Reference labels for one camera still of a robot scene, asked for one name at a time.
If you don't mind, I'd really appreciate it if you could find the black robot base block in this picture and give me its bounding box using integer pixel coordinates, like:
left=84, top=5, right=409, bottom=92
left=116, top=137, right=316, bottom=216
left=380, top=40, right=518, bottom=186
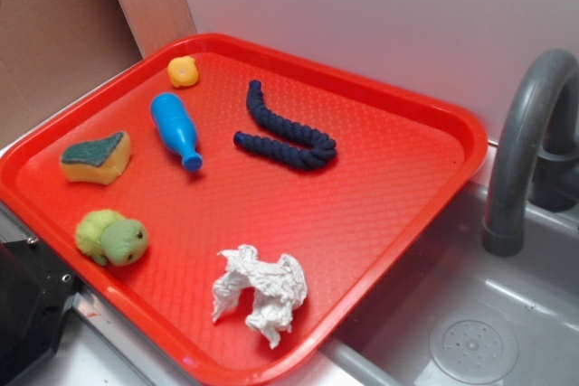
left=1, top=240, right=80, bottom=385

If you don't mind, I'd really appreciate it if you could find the crumpled white paper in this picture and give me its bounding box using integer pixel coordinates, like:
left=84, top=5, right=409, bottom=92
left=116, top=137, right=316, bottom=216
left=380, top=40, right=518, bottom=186
left=212, top=244, right=308, bottom=350

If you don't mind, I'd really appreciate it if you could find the red plastic tray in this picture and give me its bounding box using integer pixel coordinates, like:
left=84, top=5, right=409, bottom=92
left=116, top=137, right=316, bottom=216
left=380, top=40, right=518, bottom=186
left=1, top=34, right=487, bottom=385

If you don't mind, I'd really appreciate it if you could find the blue plastic toy bottle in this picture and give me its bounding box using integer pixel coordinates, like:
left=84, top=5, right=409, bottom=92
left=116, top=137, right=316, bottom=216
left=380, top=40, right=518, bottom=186
left=150, top=93, right=203, bottom=172

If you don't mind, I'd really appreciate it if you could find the yellow rubber duck toy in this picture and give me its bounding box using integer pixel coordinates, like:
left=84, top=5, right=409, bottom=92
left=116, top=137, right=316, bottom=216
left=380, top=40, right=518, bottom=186
left=167, top=56, right=199, bottom=89

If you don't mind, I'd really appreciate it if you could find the yellow green scrub sponge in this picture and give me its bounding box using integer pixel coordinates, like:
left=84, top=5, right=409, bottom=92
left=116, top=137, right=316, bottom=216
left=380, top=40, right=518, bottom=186
left=59, top=131, right=131, bottom=185

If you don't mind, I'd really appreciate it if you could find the green plush turtle toy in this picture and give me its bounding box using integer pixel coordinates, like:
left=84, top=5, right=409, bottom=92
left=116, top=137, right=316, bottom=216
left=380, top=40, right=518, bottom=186
left=74, top=209, right=148, bottom=267

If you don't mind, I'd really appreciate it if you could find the grey toy sink basin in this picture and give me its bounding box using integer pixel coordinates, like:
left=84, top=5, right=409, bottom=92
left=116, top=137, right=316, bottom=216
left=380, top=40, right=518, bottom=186
left=324, top=184, right=578, bottom=385

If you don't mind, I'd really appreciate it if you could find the grey toy faucet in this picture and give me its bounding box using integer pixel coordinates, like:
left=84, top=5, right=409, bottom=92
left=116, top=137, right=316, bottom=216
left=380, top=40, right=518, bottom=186
left=482, top=49, right=578, bottom=257

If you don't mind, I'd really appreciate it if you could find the brown cardboard panel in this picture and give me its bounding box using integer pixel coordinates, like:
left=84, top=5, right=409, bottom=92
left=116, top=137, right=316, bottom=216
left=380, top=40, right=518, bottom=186
left=1, top=0, right=141, bottom=146

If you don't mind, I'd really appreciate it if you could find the dark blue rope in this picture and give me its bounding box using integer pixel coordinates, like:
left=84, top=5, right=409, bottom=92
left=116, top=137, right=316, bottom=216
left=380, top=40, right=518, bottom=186
left=233, top=79, right=338, bottom=173

